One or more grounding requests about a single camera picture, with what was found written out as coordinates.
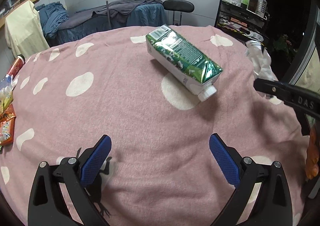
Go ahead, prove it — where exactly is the dark brown bottle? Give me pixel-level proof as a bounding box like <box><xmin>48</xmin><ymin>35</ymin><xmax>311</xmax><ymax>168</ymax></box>
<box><xmin>247</xmin><ymin>0</ymin><xmax>258</xmax><ymax>12</ymax></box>

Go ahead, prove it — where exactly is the silver wrapper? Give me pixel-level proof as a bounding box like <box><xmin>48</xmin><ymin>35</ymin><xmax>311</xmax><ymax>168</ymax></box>
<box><xmin>245</xmin><ymin>40</ymin><xmax>278</xmax><ymax>81</ymax></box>

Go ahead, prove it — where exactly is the orange snack bag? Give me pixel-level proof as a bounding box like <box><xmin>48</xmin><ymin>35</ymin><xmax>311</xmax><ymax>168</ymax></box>
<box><xmin>0</xmin><ymin>103</ymin><xmax>16</xmax><ymax>147</ymax></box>

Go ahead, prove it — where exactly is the clear ribbed bottle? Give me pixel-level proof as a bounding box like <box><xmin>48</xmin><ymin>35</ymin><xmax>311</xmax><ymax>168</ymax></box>
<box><xmin>255</xmin><ymin>0</ymin><xmax>267</xmax><ymax>18</ymax></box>

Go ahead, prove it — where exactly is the person right hand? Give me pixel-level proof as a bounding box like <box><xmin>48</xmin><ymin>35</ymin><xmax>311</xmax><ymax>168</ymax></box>
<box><xmin>305</xmin><ymin>125</ymin><xmax>319</xmax><ymax>179</ymax></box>

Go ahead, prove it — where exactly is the potted plant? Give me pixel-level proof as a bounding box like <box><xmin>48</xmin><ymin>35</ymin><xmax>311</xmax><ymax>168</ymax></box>
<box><xmin>273</xmin><ymin>34</ymin><xmax>298</xmax><ymax>63</ymax></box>

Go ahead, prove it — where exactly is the green milk carton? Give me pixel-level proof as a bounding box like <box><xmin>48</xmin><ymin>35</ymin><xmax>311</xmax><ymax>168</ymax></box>
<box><xmin>145</xmin><ymin>25</ymin><xmax>223</xmax><ymax>102</ymax></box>

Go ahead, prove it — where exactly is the cream towel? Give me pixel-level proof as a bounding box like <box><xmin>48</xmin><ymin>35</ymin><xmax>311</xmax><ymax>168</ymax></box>
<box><xmin>4</xmin><ymin>1</ymin><xmax>49</xmax><ymax>58</ymax></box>

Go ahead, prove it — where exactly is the pink dotted bed blanket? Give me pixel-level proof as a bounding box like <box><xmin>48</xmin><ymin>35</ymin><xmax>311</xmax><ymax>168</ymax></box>
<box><xmin>1</xmin><ymin>26</ymin><xmax>309</xmax><ymax>225</ymax></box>

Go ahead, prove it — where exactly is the black metal storage cart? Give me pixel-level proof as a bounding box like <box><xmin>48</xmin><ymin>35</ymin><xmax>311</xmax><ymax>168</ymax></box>
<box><xmin>214</xmin><ymin>0</ymin><xmax>270</xmax><ymax>46</ymax></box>

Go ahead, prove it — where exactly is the black stool chair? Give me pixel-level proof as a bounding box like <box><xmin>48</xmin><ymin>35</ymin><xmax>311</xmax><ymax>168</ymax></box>
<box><xmin>163</xmin><ymin>0</ymin><xmax>195</xmax><ymax>26</ymax></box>

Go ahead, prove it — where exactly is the grey blanket on bed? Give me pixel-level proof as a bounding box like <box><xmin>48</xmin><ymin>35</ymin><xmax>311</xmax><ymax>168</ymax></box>
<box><xmin>58</xmin><ymin>0</ymin><xmax>167</xmax><ymax>30</ymax></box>

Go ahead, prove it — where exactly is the blue cloth pile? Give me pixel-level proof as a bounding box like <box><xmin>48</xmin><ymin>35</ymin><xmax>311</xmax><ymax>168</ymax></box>
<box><xmin>35</xmin><ymin>2</ymin><xmax>69</xmax><ymax>40</ymax></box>

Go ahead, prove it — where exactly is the blue massage bed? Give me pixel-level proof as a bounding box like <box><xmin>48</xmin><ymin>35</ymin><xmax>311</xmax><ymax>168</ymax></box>
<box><xmin>46</xmin><ymin>3</ymin><xmax>167</xmax><ymax>47</ymax></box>

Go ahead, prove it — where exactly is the red cup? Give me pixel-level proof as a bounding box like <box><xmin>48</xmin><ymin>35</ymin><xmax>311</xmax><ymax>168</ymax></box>
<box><xmin>6</xmin><ymin>54</ymin><xmax>25</xmax><ymax>79</ymax></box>

